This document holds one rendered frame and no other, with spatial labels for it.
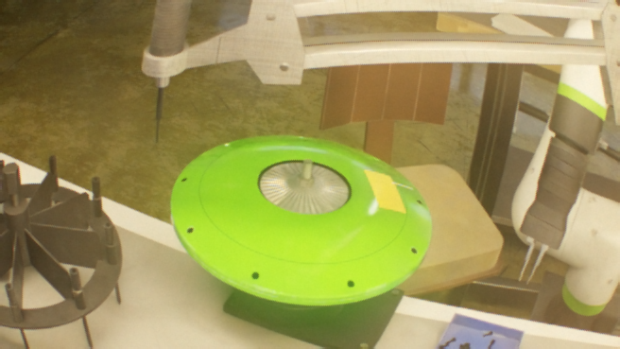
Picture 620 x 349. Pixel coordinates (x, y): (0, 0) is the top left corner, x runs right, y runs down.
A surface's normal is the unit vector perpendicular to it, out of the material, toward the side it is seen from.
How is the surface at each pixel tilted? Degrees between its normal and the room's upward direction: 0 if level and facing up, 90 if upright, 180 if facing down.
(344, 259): 21
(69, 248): 87
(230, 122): 0
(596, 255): 89
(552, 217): 59
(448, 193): 0
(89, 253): 87
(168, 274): 0
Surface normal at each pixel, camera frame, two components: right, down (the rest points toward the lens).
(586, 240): -0.52, 0.22
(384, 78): 0.43, 0.54
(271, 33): -0.08, 0.54
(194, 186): -0.27, -0.80
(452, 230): 0.13, -0.82
